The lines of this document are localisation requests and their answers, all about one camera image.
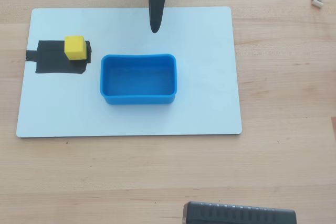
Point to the yellow cube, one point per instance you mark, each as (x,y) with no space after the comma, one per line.
(75,48)

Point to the blue rectangular bin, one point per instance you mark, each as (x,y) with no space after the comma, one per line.
(137,79)

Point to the white rectangular board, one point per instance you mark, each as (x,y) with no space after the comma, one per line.
(131,119)

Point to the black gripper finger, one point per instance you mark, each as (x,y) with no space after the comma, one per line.
(156,11)

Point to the black tape patch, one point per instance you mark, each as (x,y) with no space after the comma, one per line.
(51,60)

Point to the black ribbed device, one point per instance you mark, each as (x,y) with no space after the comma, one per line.
(240,214)

